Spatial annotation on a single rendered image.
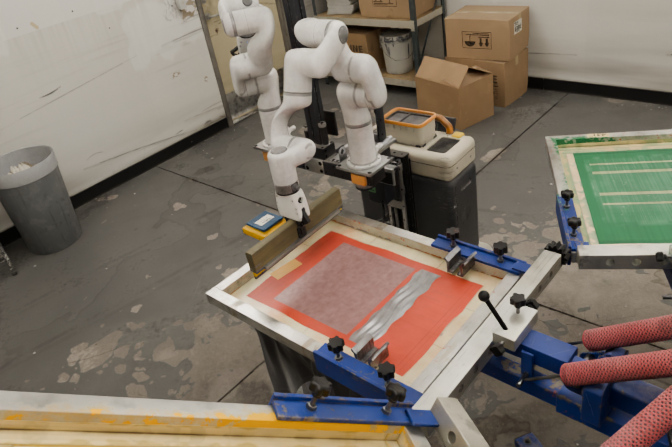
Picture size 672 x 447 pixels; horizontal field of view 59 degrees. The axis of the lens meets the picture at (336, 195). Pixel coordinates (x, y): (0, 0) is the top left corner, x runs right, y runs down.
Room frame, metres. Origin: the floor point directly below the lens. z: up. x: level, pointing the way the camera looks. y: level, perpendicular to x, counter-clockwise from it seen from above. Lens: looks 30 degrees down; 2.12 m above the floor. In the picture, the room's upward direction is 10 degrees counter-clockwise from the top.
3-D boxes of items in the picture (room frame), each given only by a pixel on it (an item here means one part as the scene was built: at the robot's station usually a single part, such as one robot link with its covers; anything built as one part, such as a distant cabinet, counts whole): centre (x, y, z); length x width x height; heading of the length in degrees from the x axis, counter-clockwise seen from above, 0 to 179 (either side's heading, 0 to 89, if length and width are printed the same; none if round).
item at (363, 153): (1.93, -0.13, 1.21); 0.16 x 0.13 x 0.15; 136
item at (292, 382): (1.33, 0.17, 0.74); 0.46 x 0.04 x 0.42; 44
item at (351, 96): (1.91, -0.13, 1.37); 0.13 x 0.10 x 0.16; 50
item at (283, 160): (1.63, 0.11, 1.34); 0.15 x 0.10 x 0.11; 140
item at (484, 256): (1.45, -0.39, 0.98); 0.30 x 0.05 x 0.07; 44
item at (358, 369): (1.06, 0.01, 0.98); 0.30 x 0.05 x 0.07; 44
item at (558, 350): (1.02, -0.41, 1.02); 0.17 x 0.06 x 0.05; 44
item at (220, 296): (1.43, -0.02, 0.97); 0.79 x 0.58 x 0.04; 44
